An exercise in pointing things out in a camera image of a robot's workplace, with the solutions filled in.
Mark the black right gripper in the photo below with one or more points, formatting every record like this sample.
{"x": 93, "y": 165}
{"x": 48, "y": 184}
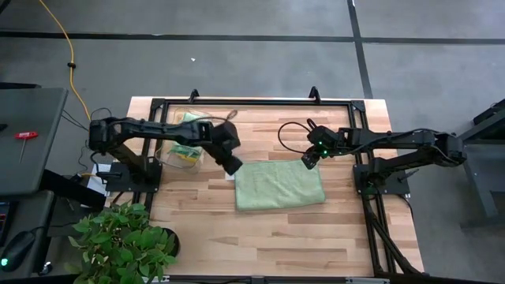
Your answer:
{"x": 325, "y": 140}

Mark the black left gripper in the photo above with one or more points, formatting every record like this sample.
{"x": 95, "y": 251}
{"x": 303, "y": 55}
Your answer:
{"x": 225, "y": 142}

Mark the green microfiber towel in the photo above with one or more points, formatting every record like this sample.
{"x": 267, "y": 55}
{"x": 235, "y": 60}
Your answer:
{"x": 183, "y": 150}
{"x": 276, "y": 185}

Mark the clear plastic bin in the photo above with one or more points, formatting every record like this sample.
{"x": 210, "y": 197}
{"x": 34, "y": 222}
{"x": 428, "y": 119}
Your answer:
{"x": 177, "y": 165}

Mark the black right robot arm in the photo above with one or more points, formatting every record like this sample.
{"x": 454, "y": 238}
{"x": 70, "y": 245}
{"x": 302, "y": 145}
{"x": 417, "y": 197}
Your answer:
{"x": 414, "y": 142}

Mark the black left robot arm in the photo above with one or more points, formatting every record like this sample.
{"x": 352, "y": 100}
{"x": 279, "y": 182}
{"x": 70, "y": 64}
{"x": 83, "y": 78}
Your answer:
{"x": 158, "y": 130}

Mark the white paper tag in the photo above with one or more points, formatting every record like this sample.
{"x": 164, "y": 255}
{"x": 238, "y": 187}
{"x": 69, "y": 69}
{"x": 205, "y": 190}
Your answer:
{"x": 229, "y": 176}

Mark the black plant pot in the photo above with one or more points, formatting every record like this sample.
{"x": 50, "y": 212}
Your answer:
{"x": 175, "y": 240}

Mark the white paper sheet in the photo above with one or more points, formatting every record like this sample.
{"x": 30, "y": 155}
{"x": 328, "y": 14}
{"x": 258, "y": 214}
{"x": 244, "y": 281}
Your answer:
{"x": 94, "y": 185}

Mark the green leafy plant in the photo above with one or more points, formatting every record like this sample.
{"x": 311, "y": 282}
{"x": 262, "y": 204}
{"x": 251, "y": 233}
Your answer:
{"x": 118, "y": 244}

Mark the black desk beam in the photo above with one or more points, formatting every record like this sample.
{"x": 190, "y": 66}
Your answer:
{"x": 71, "y": 189}

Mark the dark metal side table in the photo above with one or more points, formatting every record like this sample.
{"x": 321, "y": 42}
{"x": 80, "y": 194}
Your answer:
{"x": 489, "y": 122}

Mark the grey desk panel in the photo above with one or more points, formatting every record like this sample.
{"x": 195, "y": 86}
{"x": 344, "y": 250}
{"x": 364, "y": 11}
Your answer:
{"x": 35, "y": 158}

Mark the dark low desk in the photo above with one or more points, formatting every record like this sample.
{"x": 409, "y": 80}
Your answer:
{"x": 27, "y": 213}

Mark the small metal desk clamp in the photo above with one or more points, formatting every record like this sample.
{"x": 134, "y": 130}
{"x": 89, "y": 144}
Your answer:
{"x": 46, "y": 268}

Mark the black computer mouse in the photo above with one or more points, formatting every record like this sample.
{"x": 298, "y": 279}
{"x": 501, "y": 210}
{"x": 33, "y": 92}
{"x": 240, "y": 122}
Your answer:
{"x": 17, "y": 248}

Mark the black keyboard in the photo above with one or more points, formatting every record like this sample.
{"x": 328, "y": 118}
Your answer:
{"x": 3, "y": 221}

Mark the black aluminium table frame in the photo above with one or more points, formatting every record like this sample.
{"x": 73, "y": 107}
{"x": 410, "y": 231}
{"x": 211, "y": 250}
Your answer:
{"x": 256, "y": 102}

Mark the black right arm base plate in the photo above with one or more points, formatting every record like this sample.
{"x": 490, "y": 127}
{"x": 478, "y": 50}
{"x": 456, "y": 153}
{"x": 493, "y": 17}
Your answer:
{"x": 394, "y": 185}

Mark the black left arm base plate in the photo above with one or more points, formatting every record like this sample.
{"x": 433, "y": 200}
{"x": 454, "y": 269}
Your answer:
{"x": 118, "y": 183}

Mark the silver aluminium rail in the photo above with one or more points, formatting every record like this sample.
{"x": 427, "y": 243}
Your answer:
{"x": 315, "y": 281}

